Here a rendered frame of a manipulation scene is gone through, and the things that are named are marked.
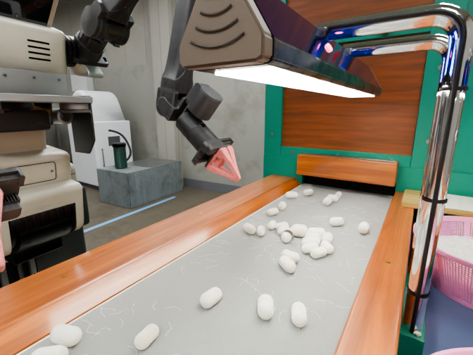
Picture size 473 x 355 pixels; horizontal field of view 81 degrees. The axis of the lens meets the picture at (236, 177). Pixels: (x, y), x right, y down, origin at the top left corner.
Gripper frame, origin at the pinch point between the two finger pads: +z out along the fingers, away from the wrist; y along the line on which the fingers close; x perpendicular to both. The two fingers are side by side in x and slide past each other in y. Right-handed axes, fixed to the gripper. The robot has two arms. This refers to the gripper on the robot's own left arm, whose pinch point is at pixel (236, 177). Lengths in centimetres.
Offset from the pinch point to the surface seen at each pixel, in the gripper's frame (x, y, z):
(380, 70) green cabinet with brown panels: -33, 47, -1
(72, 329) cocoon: 5.2, -38.9, 8.6
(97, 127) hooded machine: 200, 142, -225
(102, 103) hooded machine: 186, 160, -254
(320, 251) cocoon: -5.6, -3.8, 22.7
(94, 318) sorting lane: 8.2, -35.2, 8.3
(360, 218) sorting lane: -5.7, 21.5, 25.5
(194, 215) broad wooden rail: 12.7, -5.1, -0.4
